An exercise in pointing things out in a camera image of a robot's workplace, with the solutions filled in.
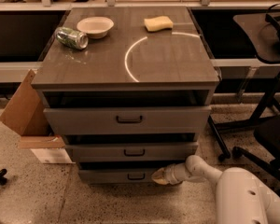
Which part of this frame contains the grey bottom drawer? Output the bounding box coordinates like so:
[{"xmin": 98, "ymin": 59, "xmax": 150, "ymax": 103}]
[{"xmin": 78, "ymin": 160, "xmax": 183, "ymax": 185}]

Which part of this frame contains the grey drawer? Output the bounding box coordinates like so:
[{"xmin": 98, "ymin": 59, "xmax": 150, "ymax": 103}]
[
  {"xmin": 44, "ymin": 91, "xmax": 210, "ymax": 135},
  {"xmin": 65, "ymin": 133, "xmax": 198, "ymax": 162},
  {"xmin": 78, "ymin": 160, "xmax": 183, "ymax": 185}
]

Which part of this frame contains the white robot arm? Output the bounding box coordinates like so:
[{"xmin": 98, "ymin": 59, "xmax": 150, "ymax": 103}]
[{"xmin": 151, "ymin": 155, "xmax": 280, "ymax": 224}]

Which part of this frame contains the grey middle drawer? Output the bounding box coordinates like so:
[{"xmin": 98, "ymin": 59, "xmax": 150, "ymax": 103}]
[{"xmin": 65, "ymin": 133, "xmax": 198, "ymax": 162}]

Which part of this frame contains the grey top drawer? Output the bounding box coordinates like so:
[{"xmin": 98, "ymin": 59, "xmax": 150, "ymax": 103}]
[{"xmin": 44, "ymin": 91, "xmax": 210, "ymax": 135}]

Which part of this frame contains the grey drawer cabinet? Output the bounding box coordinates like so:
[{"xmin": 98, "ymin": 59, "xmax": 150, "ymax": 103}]
[{"xmin": 31, "ymin": 6, "xmax": 221, "ymax": 175}]

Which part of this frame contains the black office chair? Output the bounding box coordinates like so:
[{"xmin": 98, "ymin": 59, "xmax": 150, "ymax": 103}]
[{"xmin": 231, "ymin": 112, "xmax": 280, "ymax": 201}]

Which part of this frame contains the brown cardboard box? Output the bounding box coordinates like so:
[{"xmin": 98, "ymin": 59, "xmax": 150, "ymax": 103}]
[{"xmin": 0, "ymin": 70, "xmax": 73, "ymax": 164}]

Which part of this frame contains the yellow sponge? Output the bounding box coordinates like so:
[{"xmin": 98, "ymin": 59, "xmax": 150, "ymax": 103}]
[{"xmin": 144, "ymin": 16, "xmax": 174, "ymax": 32}]

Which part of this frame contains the white bowl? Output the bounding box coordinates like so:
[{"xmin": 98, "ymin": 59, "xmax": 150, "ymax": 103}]
[{"xmin": 77, "ymin": 17, "xmax": 114, "ymax": 39}]

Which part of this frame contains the black side table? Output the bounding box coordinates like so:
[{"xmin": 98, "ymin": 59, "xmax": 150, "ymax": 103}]
[{"xmin": 208, "ymin": 3, "xmax": 280, "ymax": 161}]

